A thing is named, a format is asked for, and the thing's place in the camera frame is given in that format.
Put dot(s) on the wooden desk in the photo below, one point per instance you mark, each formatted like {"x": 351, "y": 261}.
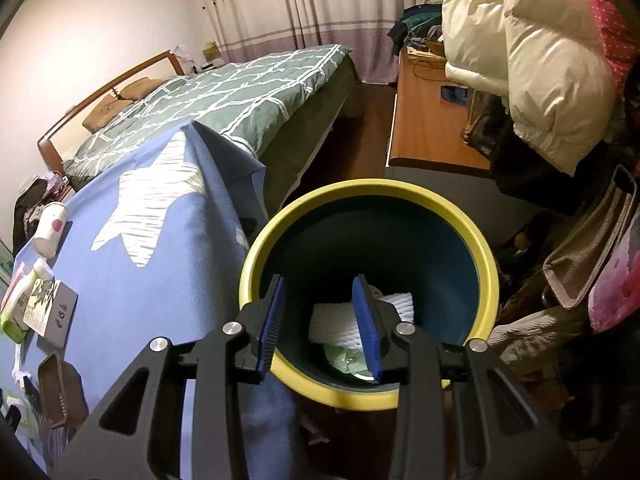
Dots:
{"x": 430, "y": 130}

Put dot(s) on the white paper towel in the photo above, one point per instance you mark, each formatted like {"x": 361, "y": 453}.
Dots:
{"x": 330, "y": 325}

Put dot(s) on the yellow rimmed dark bin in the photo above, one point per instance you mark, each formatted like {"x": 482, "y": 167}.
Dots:
{"x": 400, "y": 240}

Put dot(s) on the pink floral bag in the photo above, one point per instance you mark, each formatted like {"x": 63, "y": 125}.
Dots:
{"x": 615, "y": 285}

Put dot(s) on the wooden bed headboard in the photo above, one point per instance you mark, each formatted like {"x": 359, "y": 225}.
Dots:
{"x": 50, "y": 150}

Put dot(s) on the blue star tablecloth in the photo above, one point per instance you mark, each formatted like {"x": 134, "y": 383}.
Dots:
{"x": 165, "y": 285}

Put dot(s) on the crumpled white wrapper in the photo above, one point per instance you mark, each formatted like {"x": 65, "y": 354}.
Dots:
{"x": 20, "y": 375}

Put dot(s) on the small cardboard box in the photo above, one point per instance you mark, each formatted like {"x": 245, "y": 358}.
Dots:
{"x": 212, "y": 52}

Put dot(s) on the white paper cup pink heart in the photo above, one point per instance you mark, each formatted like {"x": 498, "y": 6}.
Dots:
{"x": 50, "y": 230}

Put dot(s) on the dark green bed skirt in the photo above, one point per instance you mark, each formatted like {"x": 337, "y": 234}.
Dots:
{"x": 310, "y": 135}

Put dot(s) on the dark brown plastic tray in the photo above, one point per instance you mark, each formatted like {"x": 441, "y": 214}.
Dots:
{"x": 60, "y": 395}

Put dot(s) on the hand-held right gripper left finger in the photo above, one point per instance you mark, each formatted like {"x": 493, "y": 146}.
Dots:
{"x": 270, "y": 330}

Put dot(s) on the cream puffer jacket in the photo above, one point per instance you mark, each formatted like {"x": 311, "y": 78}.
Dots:
{"x": 540, "y": 60}

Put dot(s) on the brown pillow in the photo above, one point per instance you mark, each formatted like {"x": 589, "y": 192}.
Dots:
{"x": 140, "y": 89}
{"x": 105, "y": 115}

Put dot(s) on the pink white curtain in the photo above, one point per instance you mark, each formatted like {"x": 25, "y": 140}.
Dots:
{"x": 300, "y": 5}

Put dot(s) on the beige bag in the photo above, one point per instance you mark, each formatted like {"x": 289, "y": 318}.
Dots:
{"x": 575, "y": 270}

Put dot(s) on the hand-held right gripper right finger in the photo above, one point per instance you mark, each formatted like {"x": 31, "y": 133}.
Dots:
{"x": 367, "y": 330}

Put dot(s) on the leaf patterned white box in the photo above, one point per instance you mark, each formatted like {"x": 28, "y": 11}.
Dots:
{"x": 50, "y": 310}

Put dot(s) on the small blue item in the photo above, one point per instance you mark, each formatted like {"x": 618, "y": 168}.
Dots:
{"x": 452, "y": 95}

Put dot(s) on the white bottle green red label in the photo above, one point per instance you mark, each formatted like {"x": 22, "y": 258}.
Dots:
{"x": 20, "y": 310}

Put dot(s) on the bed with green quilt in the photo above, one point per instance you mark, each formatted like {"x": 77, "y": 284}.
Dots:
{"x": 225, "y": 95}

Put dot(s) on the red dotted puffer jacket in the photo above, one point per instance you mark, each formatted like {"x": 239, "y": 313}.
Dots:
{"x": 617, "y": 25}

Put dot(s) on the green wipes pack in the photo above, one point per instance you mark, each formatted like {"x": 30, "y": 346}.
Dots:
{"x": 345, "y": 357}

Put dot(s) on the brown patterned handbag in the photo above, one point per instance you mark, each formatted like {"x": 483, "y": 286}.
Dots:
{"x": 487, "y": 125}

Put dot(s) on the pile of dark clothes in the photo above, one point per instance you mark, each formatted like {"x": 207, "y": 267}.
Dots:
{"x": 415, "y": 25}

